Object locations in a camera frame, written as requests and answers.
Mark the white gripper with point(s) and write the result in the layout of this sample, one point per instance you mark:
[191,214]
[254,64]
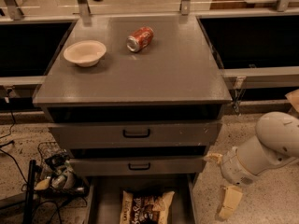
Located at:
[231,169]

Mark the brown chip bag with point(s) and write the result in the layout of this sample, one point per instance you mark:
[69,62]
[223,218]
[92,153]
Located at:
[145,209]

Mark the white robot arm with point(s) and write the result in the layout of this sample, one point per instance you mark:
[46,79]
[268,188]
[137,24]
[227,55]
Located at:
[274,145]

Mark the grey middle drawer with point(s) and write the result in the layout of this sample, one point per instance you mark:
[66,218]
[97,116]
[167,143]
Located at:
[138,166]

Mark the grey open bottom drawer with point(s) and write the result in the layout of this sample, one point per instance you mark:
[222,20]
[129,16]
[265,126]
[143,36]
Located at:
[105,197]

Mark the grey drawer cabinet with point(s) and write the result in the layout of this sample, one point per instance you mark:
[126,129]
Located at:
[174,79]

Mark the grey top drawer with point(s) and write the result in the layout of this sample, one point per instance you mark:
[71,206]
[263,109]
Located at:
[100,135]

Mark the cardboard box right edge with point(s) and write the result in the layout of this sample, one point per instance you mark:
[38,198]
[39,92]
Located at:
[293,98]

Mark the red soda can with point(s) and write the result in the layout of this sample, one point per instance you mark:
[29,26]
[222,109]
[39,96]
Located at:
[139,39]

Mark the white paper bowl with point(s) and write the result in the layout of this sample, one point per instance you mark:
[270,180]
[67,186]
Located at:
[85,53]

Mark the wire basket with items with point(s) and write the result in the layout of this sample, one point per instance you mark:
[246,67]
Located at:
[56,176]

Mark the black stand post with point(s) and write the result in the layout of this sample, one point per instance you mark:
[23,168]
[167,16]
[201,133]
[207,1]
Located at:
[29,194]

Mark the metal post centre left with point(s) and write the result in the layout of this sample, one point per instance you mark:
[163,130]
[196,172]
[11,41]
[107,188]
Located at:
[83,7]

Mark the metal post far left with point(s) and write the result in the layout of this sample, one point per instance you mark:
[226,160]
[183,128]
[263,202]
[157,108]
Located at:
[14,10]

